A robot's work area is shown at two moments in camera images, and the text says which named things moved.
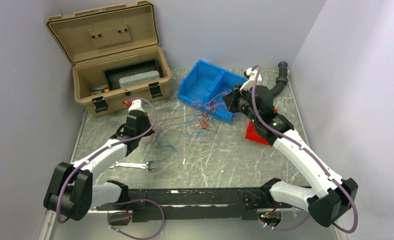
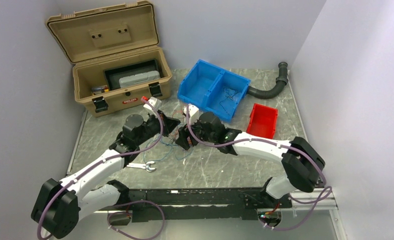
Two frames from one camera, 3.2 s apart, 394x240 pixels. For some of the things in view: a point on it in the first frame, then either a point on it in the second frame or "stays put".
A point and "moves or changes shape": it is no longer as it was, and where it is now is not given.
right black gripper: [231, 99] -> [182, 140]
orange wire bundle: [199, 118] moves or changes shape
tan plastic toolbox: [96, 39] stays put
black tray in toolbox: [113, 75] stays put
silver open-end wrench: [146, 166] stays put
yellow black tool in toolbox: [99, 90] stays put
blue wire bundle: [193, 125] moves or changes shape
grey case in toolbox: [139, 78] stays put
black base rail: [199, 204] stays put
